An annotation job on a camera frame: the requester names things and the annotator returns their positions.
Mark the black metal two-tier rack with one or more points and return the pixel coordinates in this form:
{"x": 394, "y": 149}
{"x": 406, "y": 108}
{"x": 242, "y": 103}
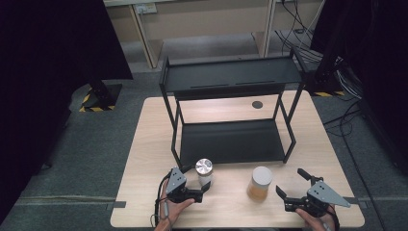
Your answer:
{"x": 231, "y": 141}

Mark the glass jar with metal lid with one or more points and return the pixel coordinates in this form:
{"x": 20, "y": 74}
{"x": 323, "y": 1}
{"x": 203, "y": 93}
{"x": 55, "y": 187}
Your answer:
{"x": 204, "y": 168}

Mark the orange jar with white lid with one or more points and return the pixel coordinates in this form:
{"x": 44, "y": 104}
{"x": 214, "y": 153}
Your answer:
{"x": 260, "y": 183}

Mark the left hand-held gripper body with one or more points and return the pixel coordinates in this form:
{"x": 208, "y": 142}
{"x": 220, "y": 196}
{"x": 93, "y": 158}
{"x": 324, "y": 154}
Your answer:
{"x": 175, "y": 183}

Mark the dark curtain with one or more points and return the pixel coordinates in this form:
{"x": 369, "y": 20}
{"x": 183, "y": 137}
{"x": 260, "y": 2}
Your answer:
{"x": 378, "y": 64}
{"x": 48, "y": 80}

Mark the black stand base striped edge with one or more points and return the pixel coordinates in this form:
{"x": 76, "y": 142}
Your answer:
{"x": 327, "y": 85}
{"x": 102, "y": 96}

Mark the person's right hand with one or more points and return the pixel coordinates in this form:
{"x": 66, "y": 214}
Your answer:
{"x": 317, "y": 224}

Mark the white wall socket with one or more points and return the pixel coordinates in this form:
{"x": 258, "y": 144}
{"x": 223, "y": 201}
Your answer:
{"x": 146, "y": 8}

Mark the light wooden frame furniture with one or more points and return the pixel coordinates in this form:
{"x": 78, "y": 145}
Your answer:
{"x": 205, "y": 22}

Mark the round dark table grommet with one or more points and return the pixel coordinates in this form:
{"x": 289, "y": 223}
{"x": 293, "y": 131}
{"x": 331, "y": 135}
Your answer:
{"x": 257, "y": 104}

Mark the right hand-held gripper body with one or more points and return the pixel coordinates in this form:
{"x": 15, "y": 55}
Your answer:
{"x": 322, "y": 194}

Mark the person's left hand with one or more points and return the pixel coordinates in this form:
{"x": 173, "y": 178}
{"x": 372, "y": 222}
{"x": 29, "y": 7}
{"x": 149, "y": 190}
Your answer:
{"x": 171, "y": 211}

